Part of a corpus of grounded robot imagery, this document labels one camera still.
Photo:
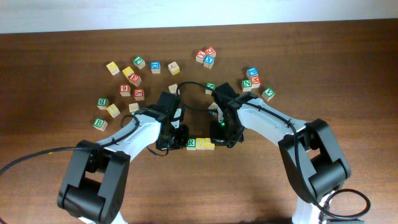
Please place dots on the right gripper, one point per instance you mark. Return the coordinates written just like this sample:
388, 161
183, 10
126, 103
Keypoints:
217, 136

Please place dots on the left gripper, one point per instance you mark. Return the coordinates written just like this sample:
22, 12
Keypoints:
175, 140

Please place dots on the green R block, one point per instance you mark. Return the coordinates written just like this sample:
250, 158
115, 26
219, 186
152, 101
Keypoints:
191, 144

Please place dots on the yellow S block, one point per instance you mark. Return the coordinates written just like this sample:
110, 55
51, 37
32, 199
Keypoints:
200, 144

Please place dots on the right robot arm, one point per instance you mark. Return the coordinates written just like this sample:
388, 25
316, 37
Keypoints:
314, 162

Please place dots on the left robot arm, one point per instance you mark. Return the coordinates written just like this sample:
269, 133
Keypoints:
94, 184

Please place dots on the plain block blue side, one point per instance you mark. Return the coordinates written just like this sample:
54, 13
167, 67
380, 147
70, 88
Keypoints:
213, 109

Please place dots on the plain 8 block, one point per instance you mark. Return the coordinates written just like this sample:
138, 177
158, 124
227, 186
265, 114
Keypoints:
133, 107

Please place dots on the plain picture block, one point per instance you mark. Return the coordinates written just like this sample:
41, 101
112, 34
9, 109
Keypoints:
174, 89

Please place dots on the green N block centre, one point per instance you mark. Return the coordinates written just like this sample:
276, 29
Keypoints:
210, 86

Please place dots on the green n block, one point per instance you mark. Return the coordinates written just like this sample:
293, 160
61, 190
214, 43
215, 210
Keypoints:
246, 85
210, 86

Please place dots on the green N block right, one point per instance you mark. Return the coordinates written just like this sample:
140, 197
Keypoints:
246, 85

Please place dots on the green V block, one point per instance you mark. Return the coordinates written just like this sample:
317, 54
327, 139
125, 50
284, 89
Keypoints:
268, 94

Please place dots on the red y block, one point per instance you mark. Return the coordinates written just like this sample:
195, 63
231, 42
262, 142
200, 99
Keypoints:
200, 56
139, 94

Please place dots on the red M block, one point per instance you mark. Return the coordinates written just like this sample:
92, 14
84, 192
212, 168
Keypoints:
255, 81

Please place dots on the blue P block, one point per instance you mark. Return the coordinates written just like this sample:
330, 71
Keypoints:
252, 72

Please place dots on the yellow 1 block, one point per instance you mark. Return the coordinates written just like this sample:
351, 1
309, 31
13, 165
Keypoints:
113, 110

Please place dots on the red 6 block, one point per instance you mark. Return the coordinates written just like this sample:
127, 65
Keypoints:
125, 90

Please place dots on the red E block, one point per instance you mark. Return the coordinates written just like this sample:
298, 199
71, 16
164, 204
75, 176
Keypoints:
135, 79

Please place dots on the plain block yellow side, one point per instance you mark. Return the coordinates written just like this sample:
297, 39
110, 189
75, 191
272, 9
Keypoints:
173, 68

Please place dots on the green B block lower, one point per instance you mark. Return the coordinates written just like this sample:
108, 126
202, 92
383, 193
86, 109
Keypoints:
100, 124

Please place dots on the green b block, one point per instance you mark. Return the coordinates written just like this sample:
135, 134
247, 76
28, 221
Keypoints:
102, 103
100, 124

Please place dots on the blue X block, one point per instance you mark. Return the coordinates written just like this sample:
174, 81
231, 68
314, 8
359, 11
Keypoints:
208, 61

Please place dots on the blue D block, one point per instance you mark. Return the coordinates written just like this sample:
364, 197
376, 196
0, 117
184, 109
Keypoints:
155, 67

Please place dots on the green B block upper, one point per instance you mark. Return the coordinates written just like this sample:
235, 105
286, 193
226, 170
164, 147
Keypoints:
102, 103

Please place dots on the yellow block behind E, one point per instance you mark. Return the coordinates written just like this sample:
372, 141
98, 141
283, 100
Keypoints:
128, 71

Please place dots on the red Y block top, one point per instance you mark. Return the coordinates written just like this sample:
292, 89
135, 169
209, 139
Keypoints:
200, 56

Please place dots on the green P block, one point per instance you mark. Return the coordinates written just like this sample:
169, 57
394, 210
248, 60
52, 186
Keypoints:
139, 62

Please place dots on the red Q block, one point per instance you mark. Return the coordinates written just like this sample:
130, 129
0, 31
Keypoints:
210, 51

